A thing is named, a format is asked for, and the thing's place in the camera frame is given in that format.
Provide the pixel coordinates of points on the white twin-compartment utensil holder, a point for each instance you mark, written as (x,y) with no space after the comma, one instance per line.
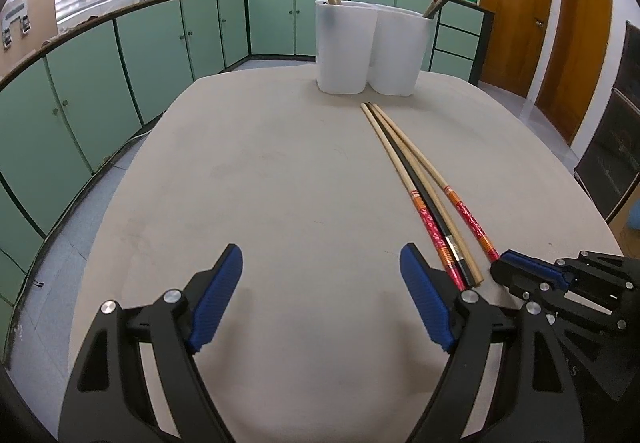
(345,53)

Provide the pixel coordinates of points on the wooden door with knob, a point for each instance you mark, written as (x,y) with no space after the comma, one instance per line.
(515,8)

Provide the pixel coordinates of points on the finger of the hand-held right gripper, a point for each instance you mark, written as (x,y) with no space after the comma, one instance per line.
(600,270)
(530,290)

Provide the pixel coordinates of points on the plain wooden door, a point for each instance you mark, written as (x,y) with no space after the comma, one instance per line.
(575,48)

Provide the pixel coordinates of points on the cardboard box on counter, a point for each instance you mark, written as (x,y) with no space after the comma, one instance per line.
(40,8)

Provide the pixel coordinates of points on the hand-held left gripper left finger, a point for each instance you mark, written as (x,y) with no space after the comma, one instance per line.
(217,298)

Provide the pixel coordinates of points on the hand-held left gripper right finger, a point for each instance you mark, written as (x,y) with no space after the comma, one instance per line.
(425,298)

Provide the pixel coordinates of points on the dark glass-front cabinet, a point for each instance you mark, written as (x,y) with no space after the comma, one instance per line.
(615,143)

